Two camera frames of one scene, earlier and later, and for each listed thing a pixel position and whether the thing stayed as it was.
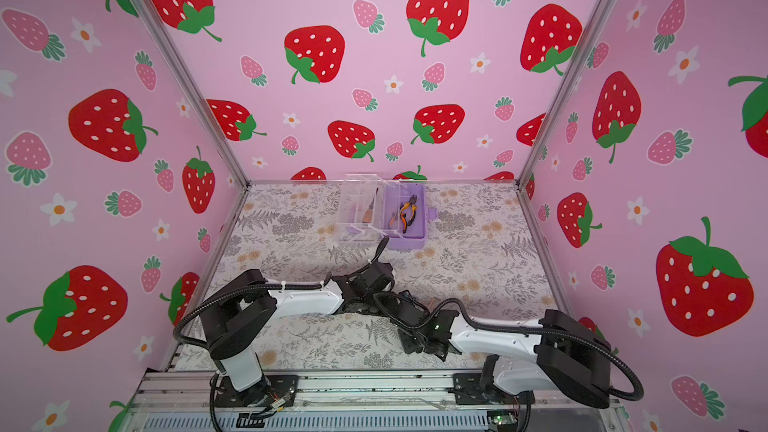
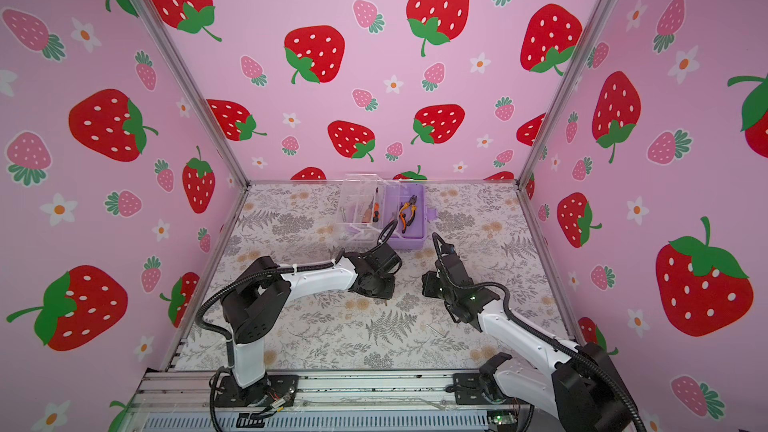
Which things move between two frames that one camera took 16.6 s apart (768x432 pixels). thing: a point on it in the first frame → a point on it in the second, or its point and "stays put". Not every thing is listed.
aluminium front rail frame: (184, 401) stays put
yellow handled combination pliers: (413, 204) stays put
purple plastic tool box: (415, 235) stays put
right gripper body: (410, 343) → (432, 286)
